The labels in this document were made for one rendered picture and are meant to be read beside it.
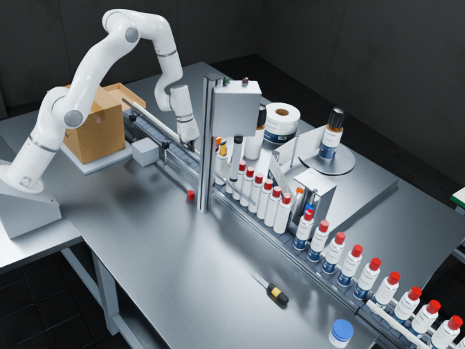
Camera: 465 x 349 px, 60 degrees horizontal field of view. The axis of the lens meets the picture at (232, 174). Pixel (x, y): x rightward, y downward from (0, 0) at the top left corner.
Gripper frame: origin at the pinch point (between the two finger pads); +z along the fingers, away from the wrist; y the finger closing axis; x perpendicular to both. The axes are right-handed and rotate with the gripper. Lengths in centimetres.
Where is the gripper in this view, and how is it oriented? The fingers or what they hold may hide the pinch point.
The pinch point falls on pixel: (191, 148)
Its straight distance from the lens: 205.0
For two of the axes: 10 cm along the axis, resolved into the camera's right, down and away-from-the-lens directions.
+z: 1.5, 8.9, 4.2
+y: 7.3, -3.9, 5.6
